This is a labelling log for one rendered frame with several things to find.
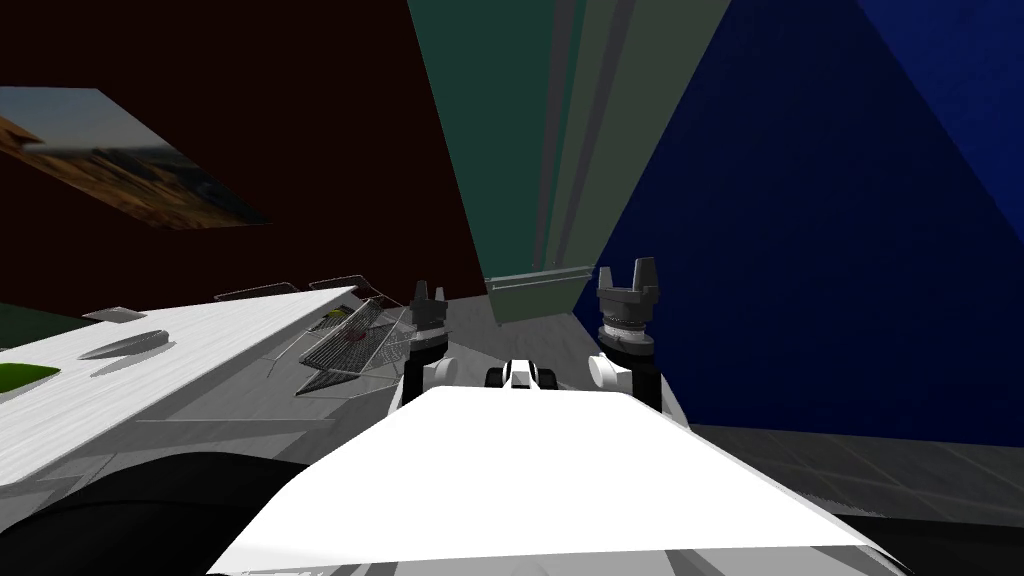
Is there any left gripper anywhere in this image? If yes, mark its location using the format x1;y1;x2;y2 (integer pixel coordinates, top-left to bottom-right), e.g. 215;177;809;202
408;280;449;332

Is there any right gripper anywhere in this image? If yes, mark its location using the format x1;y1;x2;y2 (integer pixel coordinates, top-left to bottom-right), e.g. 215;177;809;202
595;256;662;322

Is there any grey-green door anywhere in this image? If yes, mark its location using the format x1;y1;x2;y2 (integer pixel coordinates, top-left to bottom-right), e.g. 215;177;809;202
406;0;733;325

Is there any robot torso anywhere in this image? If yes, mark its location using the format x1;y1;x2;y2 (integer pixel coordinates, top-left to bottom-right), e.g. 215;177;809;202
206;359;907;576

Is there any white table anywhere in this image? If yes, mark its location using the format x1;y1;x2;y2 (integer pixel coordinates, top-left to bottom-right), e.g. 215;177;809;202
0;285;358;489

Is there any grey plate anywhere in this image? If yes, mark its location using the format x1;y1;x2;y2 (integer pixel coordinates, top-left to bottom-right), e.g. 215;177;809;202
78;328;172;361

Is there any grey flat card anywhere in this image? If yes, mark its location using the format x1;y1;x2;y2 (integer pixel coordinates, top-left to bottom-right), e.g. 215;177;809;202
82;305;149;325

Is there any green plate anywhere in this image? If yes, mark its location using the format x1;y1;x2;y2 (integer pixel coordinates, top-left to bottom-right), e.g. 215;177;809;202
0;363;62;395

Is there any wire mesh chair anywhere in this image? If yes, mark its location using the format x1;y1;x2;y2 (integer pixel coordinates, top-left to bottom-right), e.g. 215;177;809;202
267;294;419;399

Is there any landscape wall picture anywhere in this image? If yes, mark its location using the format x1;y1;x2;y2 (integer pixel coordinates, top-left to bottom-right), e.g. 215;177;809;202
0;85;271;233

